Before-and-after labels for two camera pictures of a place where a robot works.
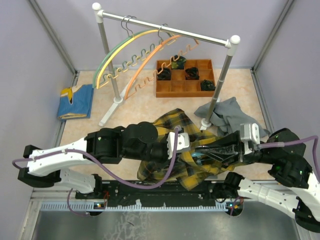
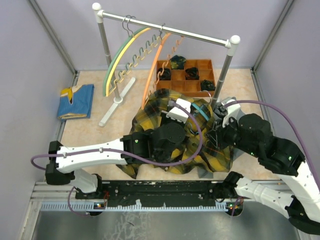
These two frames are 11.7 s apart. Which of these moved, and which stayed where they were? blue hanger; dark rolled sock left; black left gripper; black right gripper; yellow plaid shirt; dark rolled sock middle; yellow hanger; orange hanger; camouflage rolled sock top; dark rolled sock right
Moved: orange hanger; black left gripper; black right gripper; blue hanger; yellow hanger; yellow plaid shirt
Stayed: dark rolled sock right; dark rolled sock left; dark rolled sock middle; camouflage rolled sock top
